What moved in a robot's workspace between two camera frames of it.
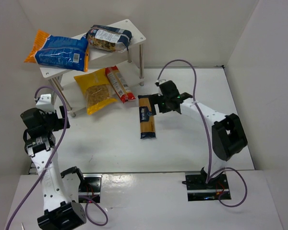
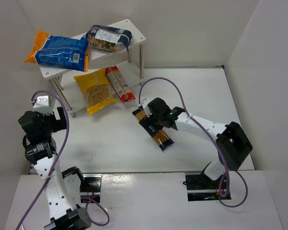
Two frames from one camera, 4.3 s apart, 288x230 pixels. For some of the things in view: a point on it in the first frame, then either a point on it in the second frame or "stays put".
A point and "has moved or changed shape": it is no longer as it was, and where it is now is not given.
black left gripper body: (63, 117) stays put
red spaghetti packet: (119, 84) stays put
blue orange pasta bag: (65, 52) stays put
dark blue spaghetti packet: (147, 120) has moved or changed shape
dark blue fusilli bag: (109, 39) stays put
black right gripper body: (157, 103) to (151, 123)
